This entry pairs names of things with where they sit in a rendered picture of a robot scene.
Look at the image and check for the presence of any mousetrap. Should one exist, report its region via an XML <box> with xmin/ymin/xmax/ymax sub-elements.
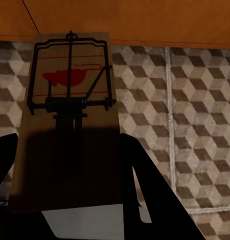
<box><xmin>7</xmin><ymin>30</ymin><xmax>123</xmax><ymax>214</ymax></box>

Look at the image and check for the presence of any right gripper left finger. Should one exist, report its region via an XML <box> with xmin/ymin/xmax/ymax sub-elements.
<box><xmin>0</xmin><ymin>133</ymin><xmax>19</xmax><ymax>185</ymax></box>

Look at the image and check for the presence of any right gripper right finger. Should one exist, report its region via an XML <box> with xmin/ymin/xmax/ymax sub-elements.
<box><xmin>120</xmin><ymin>133</ymin><xmax>206</xmax><ymax>240</ymax></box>

